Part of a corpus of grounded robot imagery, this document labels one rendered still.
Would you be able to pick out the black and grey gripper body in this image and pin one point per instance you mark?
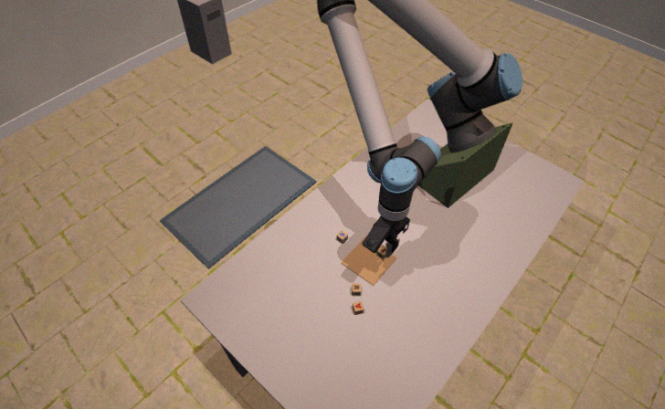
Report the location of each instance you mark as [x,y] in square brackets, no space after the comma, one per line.
[397,229]

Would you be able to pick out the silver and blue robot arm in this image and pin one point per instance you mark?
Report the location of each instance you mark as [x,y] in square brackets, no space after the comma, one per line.
[484,78]

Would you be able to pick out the tan flat mat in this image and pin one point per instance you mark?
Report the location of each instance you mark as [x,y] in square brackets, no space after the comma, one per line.
[367,264]

